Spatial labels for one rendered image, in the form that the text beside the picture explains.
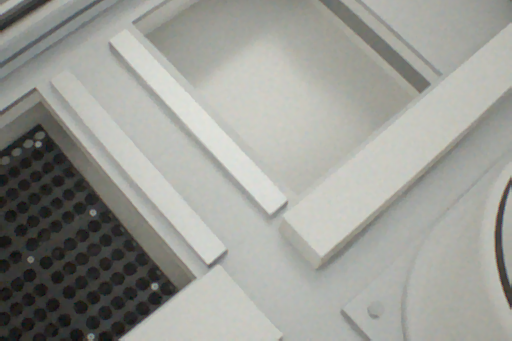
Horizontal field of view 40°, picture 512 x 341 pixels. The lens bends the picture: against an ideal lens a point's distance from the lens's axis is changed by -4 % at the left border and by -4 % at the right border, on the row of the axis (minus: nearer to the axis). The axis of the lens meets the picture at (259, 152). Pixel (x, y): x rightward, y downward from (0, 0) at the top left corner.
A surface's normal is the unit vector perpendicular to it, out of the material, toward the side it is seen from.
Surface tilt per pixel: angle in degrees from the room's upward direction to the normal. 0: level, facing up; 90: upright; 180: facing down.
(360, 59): 0
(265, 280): 0
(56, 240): 0
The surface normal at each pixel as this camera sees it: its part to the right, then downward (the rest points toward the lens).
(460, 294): -0.99, 0.07
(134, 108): 0.07, -0.44
